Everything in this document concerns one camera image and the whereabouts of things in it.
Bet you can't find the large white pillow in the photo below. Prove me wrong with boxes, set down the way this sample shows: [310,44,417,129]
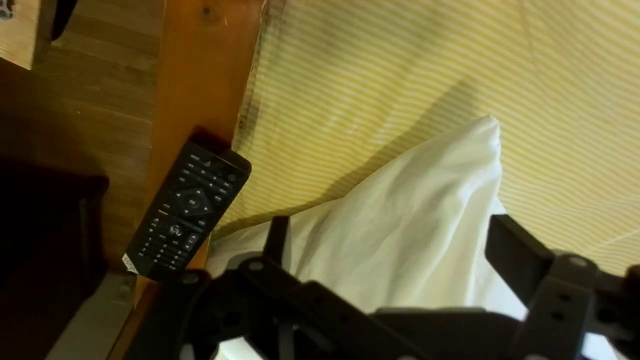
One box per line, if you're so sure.
[205,117,622,360]

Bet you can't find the wooden bunk bed frame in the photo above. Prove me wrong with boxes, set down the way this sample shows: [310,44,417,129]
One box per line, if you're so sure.
[106,0,270,360]

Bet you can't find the black remote control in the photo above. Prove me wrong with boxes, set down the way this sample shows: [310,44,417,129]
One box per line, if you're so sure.
[122,139,253,282]

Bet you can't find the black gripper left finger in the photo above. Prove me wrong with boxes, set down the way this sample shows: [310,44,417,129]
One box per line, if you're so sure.
[123,214,428,360]

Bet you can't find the yellow striped bed sheet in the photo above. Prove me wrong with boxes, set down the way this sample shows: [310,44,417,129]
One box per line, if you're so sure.
[211,0,640,282]

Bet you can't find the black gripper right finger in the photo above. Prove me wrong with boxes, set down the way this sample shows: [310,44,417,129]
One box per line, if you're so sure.
[483,213,640,360]

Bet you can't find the dark brown side furniture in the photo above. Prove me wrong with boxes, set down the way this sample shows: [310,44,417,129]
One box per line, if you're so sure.
[0,57,112,360]

